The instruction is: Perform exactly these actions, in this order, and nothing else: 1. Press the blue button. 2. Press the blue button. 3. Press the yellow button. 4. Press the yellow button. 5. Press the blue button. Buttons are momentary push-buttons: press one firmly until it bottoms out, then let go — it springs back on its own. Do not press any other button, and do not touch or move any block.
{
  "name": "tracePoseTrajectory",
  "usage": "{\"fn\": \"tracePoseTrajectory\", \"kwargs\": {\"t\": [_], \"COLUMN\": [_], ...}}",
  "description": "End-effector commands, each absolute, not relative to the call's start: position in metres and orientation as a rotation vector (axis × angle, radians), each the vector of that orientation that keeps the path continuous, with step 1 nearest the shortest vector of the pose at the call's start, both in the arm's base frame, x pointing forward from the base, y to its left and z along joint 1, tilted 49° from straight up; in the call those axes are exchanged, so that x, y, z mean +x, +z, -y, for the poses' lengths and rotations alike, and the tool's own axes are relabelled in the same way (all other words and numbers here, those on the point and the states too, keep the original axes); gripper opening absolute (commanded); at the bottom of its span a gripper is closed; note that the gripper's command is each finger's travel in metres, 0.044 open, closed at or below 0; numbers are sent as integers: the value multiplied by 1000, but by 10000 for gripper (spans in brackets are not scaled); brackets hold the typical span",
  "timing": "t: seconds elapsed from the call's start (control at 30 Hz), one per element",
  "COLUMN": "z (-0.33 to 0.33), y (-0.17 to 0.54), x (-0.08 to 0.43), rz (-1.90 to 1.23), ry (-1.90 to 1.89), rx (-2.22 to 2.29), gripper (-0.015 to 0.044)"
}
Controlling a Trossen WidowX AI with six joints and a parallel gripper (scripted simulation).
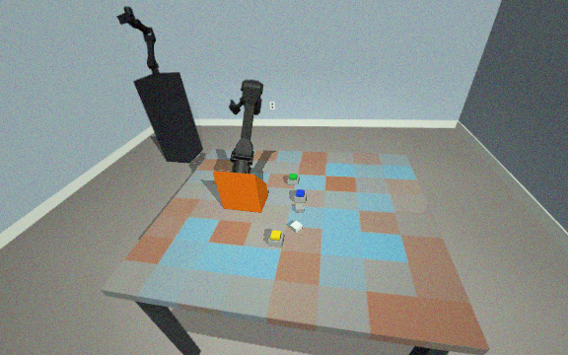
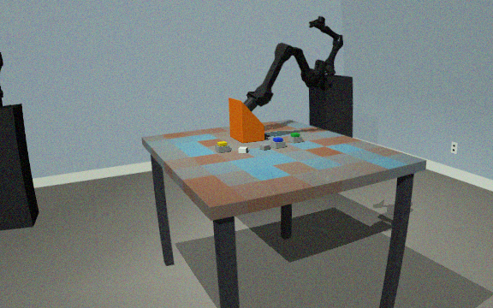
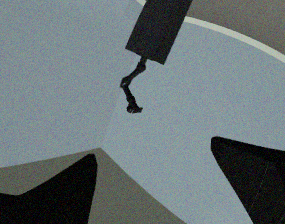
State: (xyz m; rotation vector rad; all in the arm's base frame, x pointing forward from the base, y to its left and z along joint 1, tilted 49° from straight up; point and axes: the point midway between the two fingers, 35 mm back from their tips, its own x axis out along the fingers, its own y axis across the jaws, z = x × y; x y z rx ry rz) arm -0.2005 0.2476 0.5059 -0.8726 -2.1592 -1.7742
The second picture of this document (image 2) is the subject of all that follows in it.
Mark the yellow button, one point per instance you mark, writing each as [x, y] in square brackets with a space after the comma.
[222, 147]

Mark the blue button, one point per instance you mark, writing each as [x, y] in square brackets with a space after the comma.
[278, 143]

